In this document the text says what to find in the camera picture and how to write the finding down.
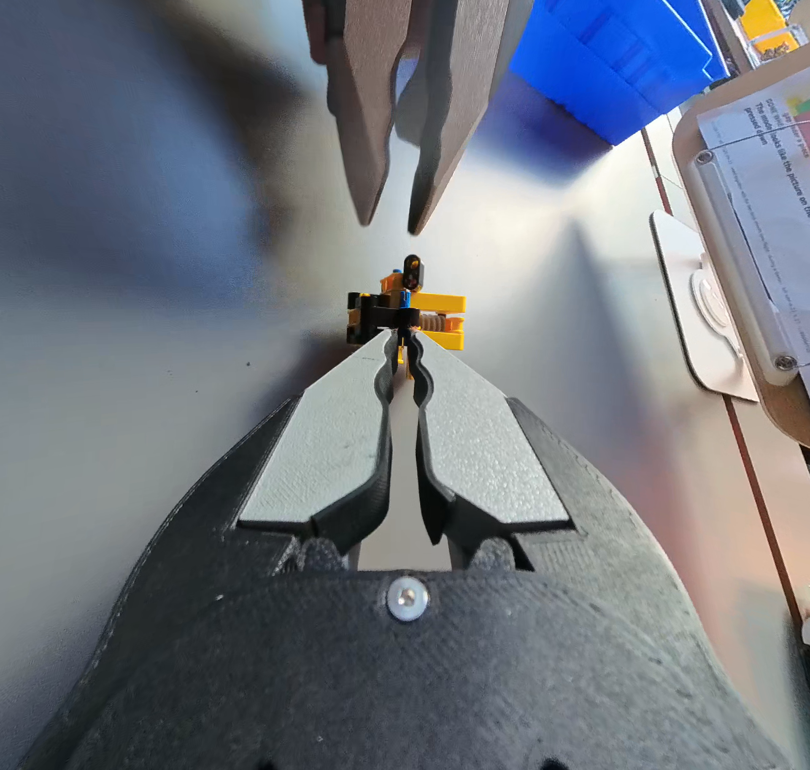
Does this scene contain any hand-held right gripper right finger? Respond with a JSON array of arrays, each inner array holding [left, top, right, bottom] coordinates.
[[405, 331, 573, 547]]

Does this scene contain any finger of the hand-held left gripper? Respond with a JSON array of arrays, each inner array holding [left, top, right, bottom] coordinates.
[[407, 0, 516, 236], [324, 0, 420, 227]]

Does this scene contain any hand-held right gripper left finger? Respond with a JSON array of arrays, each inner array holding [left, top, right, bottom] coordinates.
[[237, 329, 394, 555]]

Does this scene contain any yellow black lego assembly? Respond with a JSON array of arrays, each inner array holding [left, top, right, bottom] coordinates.
[[347, 254, 468, 380]]

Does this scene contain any blue plastic bin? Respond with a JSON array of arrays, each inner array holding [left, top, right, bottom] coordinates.
[[509, 0, 732, 146]]

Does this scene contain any yellow plastic bin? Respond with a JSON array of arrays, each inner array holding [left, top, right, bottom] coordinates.
[[739, 0, 793, 60]]

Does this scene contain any beige sign holder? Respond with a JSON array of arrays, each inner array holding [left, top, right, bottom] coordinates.
[[672, 62, 810, 448]]

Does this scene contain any printed instruction sheet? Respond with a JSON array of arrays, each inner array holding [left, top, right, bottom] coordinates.
[[698, 83, 810, 366]]

